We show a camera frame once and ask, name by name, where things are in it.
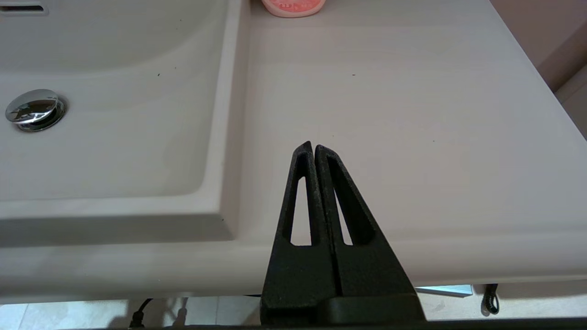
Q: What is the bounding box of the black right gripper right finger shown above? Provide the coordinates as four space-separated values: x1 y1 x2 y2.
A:
316 145 420 298

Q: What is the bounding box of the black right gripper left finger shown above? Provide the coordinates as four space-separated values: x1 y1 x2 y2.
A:
261 141 341 321

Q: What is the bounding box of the beige sink basin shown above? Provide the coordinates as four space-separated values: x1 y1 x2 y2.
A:
0 0 250 248

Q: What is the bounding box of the pink hand soap bottle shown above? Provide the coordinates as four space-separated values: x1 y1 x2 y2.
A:
261 0 327 18

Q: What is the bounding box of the chrome drain stopper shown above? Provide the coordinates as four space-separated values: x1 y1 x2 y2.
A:
5 89 67 133

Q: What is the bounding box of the black coiled cable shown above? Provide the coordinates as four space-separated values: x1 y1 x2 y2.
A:
482 284 499 316

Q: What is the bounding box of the black cable plug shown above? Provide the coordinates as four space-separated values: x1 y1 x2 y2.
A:
128 298 154 329

